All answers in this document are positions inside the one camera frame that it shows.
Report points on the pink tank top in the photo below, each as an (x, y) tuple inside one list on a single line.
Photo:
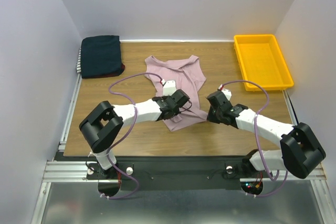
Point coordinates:
[(188, 77)]

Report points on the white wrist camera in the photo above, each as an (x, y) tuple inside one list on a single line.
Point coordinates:
[(168, 87), (227, 93)]

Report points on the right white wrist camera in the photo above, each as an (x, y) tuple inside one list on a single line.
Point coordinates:
[(227, 93)]

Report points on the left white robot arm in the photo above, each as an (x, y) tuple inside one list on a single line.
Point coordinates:
[(101, 127)]

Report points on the folded navy tank top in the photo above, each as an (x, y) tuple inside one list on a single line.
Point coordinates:
[(100, 55)]

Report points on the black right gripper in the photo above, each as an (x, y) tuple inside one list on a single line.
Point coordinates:
[(214, 100)]

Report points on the yellow plastic bin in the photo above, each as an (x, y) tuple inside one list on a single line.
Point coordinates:
[(261, 61)]

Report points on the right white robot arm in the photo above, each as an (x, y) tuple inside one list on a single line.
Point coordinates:
[(299, 151)]

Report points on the folded dark red tank top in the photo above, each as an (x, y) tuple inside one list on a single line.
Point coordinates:
[(117, 72)]

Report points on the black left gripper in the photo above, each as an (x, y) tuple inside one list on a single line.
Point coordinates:
[(164, 97)]

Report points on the folded striped tank top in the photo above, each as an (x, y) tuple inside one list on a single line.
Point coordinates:
[(78, 64)]

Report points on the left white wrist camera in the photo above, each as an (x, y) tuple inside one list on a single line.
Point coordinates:
[(168, 87)]

